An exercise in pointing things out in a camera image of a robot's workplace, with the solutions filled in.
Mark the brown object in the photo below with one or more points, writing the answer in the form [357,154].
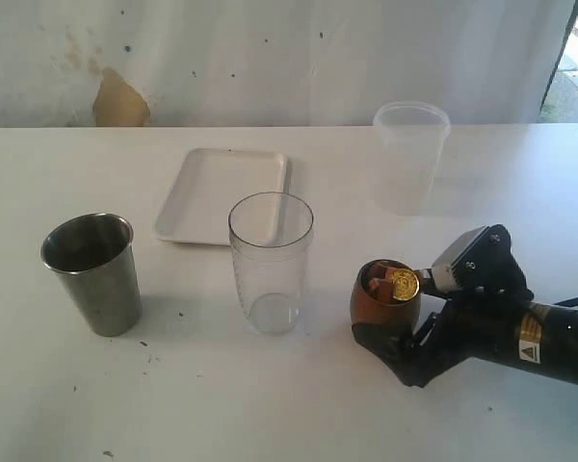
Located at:
[380,284]

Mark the clear plastic shaker cup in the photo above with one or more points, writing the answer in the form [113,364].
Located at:
[269,235]

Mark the stainless steel cup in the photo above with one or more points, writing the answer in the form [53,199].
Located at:
[93,258]

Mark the translucent plastic tub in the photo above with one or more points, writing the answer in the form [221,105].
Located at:
[412,135]

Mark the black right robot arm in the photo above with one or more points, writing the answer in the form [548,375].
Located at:
[544,340]

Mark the white rectangular tray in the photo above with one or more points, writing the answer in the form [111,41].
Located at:
[207,186]

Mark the brown wooden cup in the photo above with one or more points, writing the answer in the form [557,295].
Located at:
[399,316]

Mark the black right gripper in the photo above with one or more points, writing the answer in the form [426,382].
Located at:
[476,319]

